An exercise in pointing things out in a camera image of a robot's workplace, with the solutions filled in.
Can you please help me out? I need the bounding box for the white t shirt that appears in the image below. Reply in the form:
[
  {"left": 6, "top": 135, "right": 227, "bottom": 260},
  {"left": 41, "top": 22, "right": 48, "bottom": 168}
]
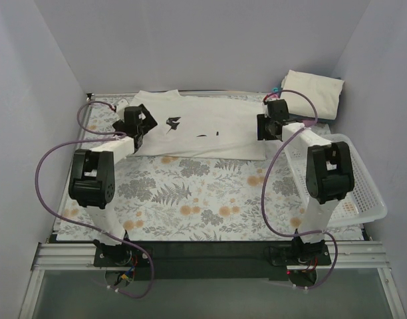
[{"left": 130, "top": 90, "right": 266, "bottom": 161}]

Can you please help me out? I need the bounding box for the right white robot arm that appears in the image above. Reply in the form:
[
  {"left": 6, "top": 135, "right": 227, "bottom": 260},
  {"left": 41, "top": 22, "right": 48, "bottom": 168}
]
[{"left": 257, "top": 100, "right": 354, "bottom": 265}]

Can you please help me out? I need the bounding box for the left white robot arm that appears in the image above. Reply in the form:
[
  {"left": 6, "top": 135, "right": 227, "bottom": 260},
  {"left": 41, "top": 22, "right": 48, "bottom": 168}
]
[{"left": 68, "top": 100, "right": 158, "bottom": 266}]

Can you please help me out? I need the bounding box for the cream folded t shirt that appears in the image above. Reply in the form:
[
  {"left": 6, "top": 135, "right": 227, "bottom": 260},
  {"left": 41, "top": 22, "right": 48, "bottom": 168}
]
[{"left": 279, "top": 69, "right": 344, "bottom": 120}]

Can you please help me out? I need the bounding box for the floral table mat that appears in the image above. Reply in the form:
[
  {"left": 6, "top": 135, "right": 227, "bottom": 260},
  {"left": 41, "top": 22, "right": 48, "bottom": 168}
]
[{"left": 55, "top": 92, "right": 334, "bottom": 242}]

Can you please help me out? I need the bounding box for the white plastic basket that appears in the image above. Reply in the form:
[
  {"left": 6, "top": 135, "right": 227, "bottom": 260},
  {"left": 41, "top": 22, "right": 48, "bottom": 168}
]
[{"left": 285, "top": 134, "right": 388, "bottom": 228}]

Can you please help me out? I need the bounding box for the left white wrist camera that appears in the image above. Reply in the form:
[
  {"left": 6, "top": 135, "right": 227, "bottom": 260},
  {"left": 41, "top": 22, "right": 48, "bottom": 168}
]
[{"left": 114, "top": 99, "right": 129, "bottom": 119}]

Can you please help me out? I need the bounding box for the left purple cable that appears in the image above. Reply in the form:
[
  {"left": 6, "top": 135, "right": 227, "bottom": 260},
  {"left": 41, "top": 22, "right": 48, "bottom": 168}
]
[{"left": 35, "top": 101, "right": 155, "bottom": 299}]

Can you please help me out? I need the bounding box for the purple cable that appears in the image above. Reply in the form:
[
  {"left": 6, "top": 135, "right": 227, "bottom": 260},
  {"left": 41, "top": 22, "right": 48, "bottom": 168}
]
[
  {"left": 35, "top": 101, "right": 155, "bottom": 299},
  {"left": 261, "top": 89, "right": 340, "bottom": 290}
]

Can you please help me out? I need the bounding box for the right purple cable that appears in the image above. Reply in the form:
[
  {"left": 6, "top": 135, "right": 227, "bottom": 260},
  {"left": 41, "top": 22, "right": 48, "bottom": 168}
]
[{"left": 261, "top": 89, "right": 340, "bottom": 290}]

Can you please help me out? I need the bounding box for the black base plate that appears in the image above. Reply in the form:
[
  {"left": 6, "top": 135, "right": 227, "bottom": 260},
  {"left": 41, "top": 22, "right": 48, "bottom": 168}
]
[{"left": 93, "top": 241, "right": 333, "bottom": 281}]

